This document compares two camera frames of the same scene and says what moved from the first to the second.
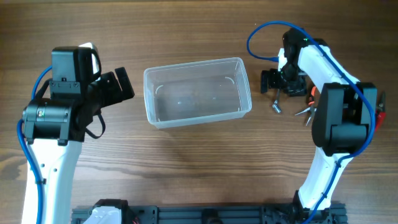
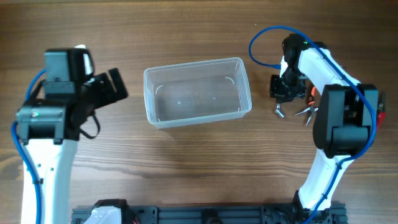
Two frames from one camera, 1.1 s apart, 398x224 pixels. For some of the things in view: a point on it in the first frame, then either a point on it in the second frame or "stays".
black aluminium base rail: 219,214 stays
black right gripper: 277,81 to 285,94
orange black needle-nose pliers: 311,109 stays
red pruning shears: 381,112 stays
